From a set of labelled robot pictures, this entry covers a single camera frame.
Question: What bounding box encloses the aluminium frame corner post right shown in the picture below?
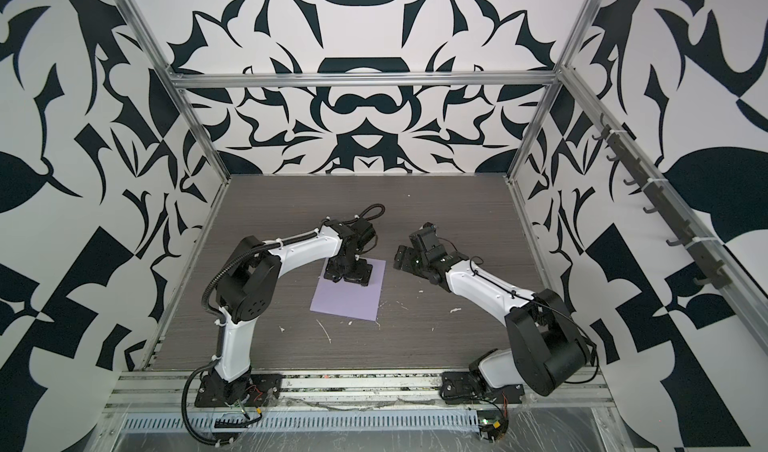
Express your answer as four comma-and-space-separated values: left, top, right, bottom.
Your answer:
506, 0, 602, 184

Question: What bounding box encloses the black cable left base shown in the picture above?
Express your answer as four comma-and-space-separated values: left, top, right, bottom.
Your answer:
179, 358, 265, 447

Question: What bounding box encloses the aluminium horizontal back bar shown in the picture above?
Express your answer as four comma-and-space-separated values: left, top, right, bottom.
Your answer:
173, 71, 552, 90

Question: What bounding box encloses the hook rail on right wall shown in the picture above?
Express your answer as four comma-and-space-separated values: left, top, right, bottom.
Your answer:
593, 116, 733, 290

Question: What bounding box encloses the aluminium frame corner post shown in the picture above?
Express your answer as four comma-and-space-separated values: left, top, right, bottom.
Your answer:
506, 0, 602, 184
114, 0, 231, 184

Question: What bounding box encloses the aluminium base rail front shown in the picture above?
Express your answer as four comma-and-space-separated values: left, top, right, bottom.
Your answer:
103, 368, 616, 416

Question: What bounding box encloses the aluminium frame corner post left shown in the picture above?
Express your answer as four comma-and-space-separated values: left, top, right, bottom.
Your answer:
114, 0, 231, 184

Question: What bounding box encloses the white slotted cable duct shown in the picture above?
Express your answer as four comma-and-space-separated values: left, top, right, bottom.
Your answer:
119, 409, 481, 435

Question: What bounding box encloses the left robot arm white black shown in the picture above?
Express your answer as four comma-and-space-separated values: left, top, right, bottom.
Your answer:
201, 217, 377, 385

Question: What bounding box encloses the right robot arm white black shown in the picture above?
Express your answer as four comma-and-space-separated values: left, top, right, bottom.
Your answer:
394, 223, 599, 396

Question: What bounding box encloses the small green circuit board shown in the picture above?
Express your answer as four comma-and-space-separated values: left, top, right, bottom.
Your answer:
477, 410, 509, 443

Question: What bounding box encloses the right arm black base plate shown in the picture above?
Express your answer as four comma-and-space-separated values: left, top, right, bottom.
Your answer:
439, 371, 525, 406

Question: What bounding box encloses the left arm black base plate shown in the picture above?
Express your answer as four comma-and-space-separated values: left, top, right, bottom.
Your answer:
194, 371, 284, 408

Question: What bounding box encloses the lilac square paper sheet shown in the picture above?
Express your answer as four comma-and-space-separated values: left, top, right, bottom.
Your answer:
310, 259, 386, 321

